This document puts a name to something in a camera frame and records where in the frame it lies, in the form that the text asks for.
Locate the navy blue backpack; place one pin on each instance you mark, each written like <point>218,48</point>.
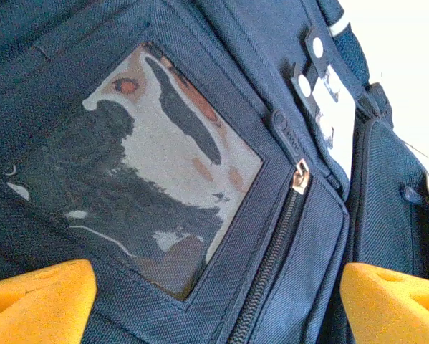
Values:
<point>289,251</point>

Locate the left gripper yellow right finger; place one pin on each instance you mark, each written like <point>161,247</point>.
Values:
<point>393,311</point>

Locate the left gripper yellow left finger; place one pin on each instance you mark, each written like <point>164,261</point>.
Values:
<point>35,308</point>

